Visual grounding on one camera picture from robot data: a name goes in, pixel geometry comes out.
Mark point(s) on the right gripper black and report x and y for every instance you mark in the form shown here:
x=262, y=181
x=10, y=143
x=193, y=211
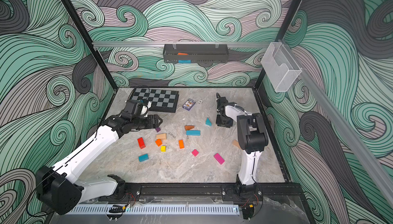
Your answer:
x=223, y=121

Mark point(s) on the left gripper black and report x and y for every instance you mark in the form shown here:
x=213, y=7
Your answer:
x=155, y=124

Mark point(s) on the teal triangle block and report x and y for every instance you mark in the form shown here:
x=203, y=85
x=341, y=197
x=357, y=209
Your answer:
x=208, y=122

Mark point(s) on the natural wood long block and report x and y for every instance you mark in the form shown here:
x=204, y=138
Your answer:
x=235, y=143

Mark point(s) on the orange rectangular block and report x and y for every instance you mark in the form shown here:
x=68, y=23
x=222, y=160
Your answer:
x=181, y=144

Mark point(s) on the teal long block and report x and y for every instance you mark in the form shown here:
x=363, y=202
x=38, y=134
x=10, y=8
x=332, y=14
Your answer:
x=193, y=132

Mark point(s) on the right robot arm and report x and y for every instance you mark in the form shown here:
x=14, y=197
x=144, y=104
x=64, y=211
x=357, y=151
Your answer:
x=252, y=138

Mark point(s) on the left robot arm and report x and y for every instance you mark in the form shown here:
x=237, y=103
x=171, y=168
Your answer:
x=59, y=186

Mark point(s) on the orange cube block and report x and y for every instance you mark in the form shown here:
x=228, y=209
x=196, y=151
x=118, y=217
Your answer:
x=159, y=142

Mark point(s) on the black grey chessboard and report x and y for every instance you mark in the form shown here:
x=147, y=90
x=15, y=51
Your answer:
x=161, y=100

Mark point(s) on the red rectangular block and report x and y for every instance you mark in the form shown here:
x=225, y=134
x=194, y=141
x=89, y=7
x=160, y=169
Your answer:
x=141, y=143

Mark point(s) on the orange triangle block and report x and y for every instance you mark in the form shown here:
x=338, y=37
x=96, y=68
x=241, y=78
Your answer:
x=189, y=127

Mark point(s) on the blue playing card box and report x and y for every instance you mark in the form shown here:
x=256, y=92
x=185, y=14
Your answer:
x=188, y=105

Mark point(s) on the teal small block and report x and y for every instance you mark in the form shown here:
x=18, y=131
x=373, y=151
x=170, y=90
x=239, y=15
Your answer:
x=143, y=158

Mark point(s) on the magenta long block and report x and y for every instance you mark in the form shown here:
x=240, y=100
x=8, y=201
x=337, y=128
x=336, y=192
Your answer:
x=219, y=159

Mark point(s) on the pink cube block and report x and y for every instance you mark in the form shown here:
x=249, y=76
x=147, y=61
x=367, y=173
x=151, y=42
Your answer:
x=195, y=152

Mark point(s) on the black wall tray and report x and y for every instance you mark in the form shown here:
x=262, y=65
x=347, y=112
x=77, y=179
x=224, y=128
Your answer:
x=195, y=53

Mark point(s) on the clear plastic wall box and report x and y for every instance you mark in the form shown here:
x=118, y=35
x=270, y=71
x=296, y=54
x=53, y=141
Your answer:
x=281, y=67

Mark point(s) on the aluminium back rail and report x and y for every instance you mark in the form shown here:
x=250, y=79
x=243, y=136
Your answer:
x=161, y=44

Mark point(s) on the aluminium rail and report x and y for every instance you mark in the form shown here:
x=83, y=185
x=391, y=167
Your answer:
x=369, y=162
x=161, y=44

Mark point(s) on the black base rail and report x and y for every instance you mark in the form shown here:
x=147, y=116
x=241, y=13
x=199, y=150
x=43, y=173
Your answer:
x=234, y=192

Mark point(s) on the white slotted cable duct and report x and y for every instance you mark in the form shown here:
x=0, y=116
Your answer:
x=161, y=209

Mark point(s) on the aluminium right rail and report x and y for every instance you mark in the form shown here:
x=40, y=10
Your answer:
x=369, y=162

